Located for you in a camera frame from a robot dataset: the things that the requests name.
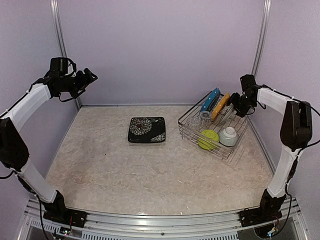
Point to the pale green round plate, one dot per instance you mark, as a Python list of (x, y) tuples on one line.
[(228, 114)]

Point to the clear glass cup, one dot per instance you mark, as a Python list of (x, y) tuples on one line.
[(205, 118), (194, 123)]

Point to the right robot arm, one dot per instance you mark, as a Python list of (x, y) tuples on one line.
[(295, 134)]

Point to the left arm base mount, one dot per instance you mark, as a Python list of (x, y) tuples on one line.
[(71, 217)]

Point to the black floral square plate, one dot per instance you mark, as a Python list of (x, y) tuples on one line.
[(147, 130)]

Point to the orange polka dot plate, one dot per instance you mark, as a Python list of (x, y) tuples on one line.
[(220, 106)]

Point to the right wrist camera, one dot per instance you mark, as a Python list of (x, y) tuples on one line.
[(247, 81)]

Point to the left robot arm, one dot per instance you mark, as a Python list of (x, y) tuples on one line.
[(14, 152)]

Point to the wire dish rack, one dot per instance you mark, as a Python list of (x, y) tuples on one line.
[(222, 152)]

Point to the blue polka dot plate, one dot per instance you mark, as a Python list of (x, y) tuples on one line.
[(211, 100)]

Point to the white ribbed ceramic bowl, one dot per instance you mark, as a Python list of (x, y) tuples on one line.
[(228, 136)]

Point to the lime green bowl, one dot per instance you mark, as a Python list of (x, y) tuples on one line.
[(209, 140)]

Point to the aluminium frame post right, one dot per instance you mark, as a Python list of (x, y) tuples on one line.
[(261, 37)]

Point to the aluminium frame post left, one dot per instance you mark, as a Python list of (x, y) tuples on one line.
[(58, 28)]

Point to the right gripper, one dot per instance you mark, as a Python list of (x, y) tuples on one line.
[(241, 112)]

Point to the aluminium frame rail back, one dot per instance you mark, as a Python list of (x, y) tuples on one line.
[(140, 105)]

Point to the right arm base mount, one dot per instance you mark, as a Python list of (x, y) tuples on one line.
[(249, 217)]

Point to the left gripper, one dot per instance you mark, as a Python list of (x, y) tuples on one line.
[(84, 82)]

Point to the aluminium frame post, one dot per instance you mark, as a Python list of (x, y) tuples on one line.
[(261, 37), (58, 28)]

